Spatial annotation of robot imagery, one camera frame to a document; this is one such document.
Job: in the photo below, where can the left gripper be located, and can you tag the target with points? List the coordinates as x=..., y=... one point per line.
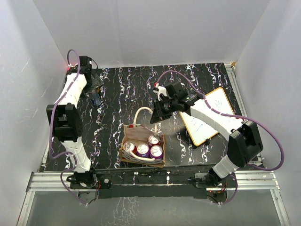
x=96, y=82

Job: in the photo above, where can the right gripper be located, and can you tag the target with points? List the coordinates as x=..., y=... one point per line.
x=158, y=114

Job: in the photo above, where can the blue red-top soda can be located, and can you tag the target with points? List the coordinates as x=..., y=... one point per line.
x=96, y=99

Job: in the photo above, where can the red soda can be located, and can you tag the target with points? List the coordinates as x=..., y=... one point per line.
x=129, y=147
x=154, y=140

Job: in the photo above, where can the burlap watermelon canvas bag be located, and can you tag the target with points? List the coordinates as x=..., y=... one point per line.
x=138, y=133

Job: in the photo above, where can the purple fanta can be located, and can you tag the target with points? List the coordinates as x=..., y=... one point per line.
x=143, y=150
x=156, y=152

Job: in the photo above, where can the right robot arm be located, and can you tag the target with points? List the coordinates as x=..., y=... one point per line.
x=244, y=141

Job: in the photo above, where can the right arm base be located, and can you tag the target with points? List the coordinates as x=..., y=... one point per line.
x=212, y=181

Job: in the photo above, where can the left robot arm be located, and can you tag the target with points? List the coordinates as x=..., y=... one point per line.
x=63, y=116

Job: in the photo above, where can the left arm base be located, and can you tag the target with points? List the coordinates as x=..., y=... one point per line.
x=89, y=180

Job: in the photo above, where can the orange-framed whiteboard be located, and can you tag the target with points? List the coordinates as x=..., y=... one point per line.
x=204, y=123

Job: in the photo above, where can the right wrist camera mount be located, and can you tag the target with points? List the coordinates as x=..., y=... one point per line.
x=161, y=92

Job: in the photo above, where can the aluminium front rail frame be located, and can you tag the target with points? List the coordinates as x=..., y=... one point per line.
x=144, y=200

